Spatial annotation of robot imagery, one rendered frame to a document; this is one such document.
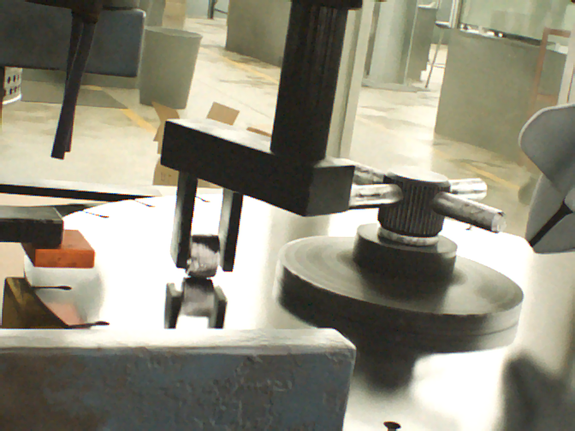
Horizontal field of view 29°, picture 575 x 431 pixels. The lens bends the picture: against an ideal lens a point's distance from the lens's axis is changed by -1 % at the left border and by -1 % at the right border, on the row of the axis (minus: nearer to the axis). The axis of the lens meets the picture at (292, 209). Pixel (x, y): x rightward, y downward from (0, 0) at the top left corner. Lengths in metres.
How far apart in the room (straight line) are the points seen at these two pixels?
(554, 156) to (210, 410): 0.27
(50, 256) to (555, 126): 0.22
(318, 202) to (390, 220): 0.07
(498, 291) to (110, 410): 0.27
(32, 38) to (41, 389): 0.39
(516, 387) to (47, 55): 0.34
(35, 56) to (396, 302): 0.27
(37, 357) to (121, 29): 0.40
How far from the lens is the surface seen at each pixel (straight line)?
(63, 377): 0.26
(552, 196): 0.52
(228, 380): 0.27
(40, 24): 0.63
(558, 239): 0.52
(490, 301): 0.48
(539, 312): 0.52
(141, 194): 0.70
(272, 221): 0.59
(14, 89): 1.15
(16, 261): 1.13
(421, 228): 0.49
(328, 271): 0.48
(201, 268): 0.47
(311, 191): 0.42
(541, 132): 0.49
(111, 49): 0.64
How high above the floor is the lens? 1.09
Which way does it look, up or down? 13 degrees down
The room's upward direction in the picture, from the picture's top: 9 degrees clockwise
